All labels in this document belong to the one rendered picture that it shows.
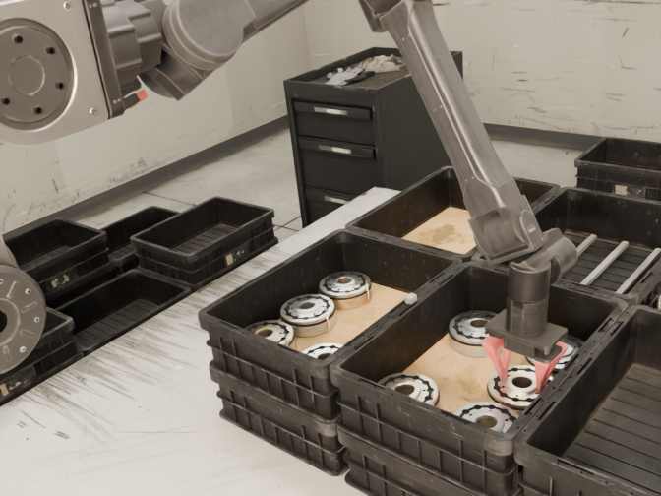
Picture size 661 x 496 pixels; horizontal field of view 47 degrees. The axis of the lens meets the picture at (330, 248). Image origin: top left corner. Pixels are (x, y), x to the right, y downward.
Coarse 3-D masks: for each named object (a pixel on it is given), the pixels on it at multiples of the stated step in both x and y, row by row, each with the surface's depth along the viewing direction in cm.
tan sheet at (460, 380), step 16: (448, 336) 133; (432, 352) 129; (448, 352) 129; (512, 352) 127; (416, 368) 126; (432, 368) 125; (448, 368) 125; (464, 368) 124; (480, 368) 124; (448, 384) 121; (464, 384) 121; (480, 384) 120; (448, 400) 117; (464, 400) 117; (480, 400) 117
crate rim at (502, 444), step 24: (480, 264) 135; (432, 288) 129; (552, 288) 126; (576, 288) 124; (408, 312) 123; (600, 336) 111; (336, 360) 113; (576, 360) 107; (336, 384) 111; (360, 384) 107; (552, 384) 102; (408, 408) 102; (432, 408) 100; (528, 408) 98; (456, 432) 98; (480, 432) 95
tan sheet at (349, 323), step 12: (372, 288) 152; (384, 288) 151; (372, 300) 147; (384, 300) 147; (396, 300) 146; (336, 312) 145; (348, 312) 144; (360, 312) 144; (372, 312) 143; (384, 312) 143; (336, 324) 141; (348, 324) 140; (360, 324) 140; (324, 336) 138; (336, 336) 137; (348, 336) 137; (300, 348) 135
